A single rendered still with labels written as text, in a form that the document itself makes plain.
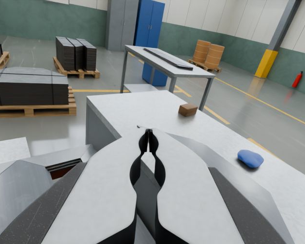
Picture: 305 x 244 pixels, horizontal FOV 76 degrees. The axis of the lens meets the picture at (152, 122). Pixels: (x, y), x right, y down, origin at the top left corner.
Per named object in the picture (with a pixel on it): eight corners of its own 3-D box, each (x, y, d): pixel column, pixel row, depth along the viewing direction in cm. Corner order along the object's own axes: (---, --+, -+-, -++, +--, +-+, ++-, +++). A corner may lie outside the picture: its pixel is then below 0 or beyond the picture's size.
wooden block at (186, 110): (185, 117, 111) (187, 109, 109) (177, 112, 115) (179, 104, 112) (195, 114, 117) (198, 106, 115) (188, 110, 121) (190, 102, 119)
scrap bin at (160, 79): (141, 78, 519) (144, 55, 492) (155, 78, 538) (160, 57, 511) (150, 86, 473) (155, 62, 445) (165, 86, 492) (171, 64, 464)
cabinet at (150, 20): (134, 53, 800) (142, -3, 707) (130, 50, 837) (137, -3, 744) (156, 55, 846) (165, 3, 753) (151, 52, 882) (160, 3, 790)
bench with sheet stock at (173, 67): (119, 94, 395) (125, 42, 348) (149, 93, 430) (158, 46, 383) (159, 138, 279) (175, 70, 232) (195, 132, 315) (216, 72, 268)
